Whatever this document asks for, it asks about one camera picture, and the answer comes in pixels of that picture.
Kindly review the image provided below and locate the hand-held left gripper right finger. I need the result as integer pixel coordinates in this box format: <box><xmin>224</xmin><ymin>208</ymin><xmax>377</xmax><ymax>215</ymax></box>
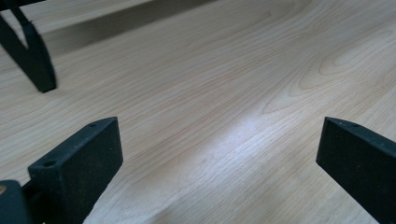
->
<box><xmin>315</xmin><ymin>116</ymin><xmax>396</xmax><ymax>224</ymax></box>

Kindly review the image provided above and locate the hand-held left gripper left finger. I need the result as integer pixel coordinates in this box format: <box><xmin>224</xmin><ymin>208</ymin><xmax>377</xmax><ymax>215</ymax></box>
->
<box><xmin>27</xmin><ymin>116</ymin><xmax>124</xmax><ymax>224</ymax></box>

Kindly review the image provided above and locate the black two-tier shelf rack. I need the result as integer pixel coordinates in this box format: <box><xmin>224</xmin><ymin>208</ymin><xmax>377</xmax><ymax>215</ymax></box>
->
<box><xmin>0</xmin><ymin>0</ymin><xmax>58</xmax><ymax>94</ymax></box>

